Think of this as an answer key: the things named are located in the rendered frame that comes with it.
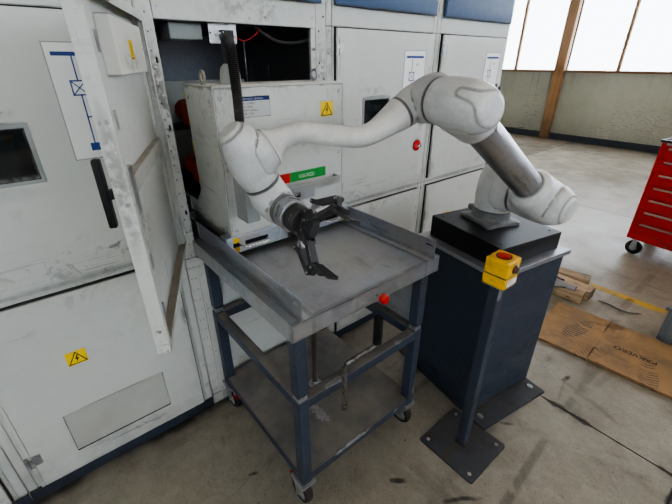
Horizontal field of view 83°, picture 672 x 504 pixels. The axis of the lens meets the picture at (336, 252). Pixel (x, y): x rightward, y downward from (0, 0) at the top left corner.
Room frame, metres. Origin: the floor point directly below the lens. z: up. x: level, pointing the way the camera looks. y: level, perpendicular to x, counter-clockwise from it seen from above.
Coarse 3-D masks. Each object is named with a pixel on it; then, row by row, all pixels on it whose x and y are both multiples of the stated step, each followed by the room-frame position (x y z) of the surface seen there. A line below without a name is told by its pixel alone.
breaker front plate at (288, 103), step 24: (216, 96) 1.17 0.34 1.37; (288, 96) 1.32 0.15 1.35; (312, 96) 1.39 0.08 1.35; (336, 96) 1.45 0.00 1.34; (264, 120) 1.26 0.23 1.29; (288, 120) 1.32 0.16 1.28; (312, 120) 1.38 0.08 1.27; (336, 120) 1.45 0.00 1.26; (312, 144) 1.38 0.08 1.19; (288, 168) 1.31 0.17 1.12; (336, 168) 1.45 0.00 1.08; (312, 192) 1.38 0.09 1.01; (336, 192) 1.45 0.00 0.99
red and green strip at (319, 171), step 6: (312, 168) 1.38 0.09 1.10; (318, 168) 1.40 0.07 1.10; (324, 168) 1.41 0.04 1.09; (282, 174) 1.30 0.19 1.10; (288, 174) 1.31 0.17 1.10; (294, 174) 1.33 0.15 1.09; (300, 174) 1.34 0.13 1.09; (306, 174) 1.36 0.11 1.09; (312, 174) 1.38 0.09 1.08; (318, 174) 1.40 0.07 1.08; (324, 174) 1.41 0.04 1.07; (288, 180) 1.31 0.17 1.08; (294, 180) 1.33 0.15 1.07
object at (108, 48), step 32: (64, 0) 0.68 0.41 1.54; (96, 0) 0.90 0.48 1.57; (96, 32) 0.75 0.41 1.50; (128, 32) 1.02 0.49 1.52; (96, 64) 0.69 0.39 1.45; (128, 64) 0.94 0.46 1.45; (96, 96) 0.69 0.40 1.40; (128, 96) 1.00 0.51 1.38; (96, 128) 0.68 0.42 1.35; (128, 128) 0.92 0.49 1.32; (96, 160) 0.71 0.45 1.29; (128, 160) 0.84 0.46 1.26; (160, 160) 1.26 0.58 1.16; (128, 192) 0.69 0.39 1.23; (160, 192) 1.14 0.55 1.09; (128, 224) 0.69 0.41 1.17; (160, 224) 1.03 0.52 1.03; (160, 256) 0.93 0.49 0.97; (160, 288) 0.85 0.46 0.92; (160, 320) 0.69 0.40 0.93; (160, 352) 0.68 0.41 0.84
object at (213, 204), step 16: (288, 80) 1.58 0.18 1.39; (304, 80) 1.58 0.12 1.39; (192, 96) 1.28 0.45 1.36; (208, 96) 1.18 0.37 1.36; (192, 112) 1.30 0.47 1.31; (208, 112) 1.20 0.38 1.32; (192, 128) 1.32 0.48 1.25; (208, 128) 1.21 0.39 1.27; (208, 144) 1.23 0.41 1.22; (208, 160) 1.24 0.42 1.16; (208, 176) 1.26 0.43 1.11; (208, 192) 1.28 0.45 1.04; (224, 192) 1.17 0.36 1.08; (208, 208) 1.30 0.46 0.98; (224, 208) 1.18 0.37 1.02; (224, 224) 1.20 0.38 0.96
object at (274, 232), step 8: (336, 216) 1.44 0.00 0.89; (320, 224) 1.38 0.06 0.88; (248, 232) 1.20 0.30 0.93; (256, 232) 1.21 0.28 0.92; (264, 232) 1.23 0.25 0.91; (272, 232) 1.25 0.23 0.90; (280, 232) 1.27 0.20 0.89; (224, 240) 1.15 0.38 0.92; (232, 240) 1.15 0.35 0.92; (248, 240) 1.19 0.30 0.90; (256, 240) 1.21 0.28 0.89; (264, 240) 1.22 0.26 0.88; (272, 240) 1.24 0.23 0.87; (248, 248) 1.18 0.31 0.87
